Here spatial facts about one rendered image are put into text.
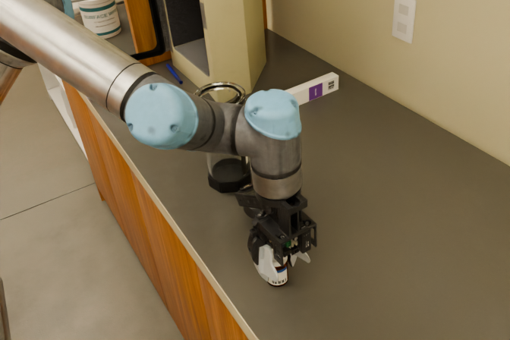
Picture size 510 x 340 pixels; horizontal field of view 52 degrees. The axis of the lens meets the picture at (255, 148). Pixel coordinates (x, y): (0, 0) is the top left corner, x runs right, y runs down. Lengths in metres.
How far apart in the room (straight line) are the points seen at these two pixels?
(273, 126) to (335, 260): 0.39
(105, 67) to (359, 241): 0.60
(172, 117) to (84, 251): 1.95
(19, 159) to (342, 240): 2.49
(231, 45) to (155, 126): 0.85
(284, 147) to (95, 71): 0.27
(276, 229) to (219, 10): 0.72
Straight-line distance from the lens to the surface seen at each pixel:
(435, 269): 1.02
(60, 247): 2.58
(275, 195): 0.76
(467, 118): 1.36
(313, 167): 1.21
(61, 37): 0.71
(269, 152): 0.71
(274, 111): 0.68
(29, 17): 0.75
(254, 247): 0.87
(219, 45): 1.41
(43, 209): 2.83
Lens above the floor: 1.69
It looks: 36 degrees down
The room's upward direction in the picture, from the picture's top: 5 degrees counter-clockwise
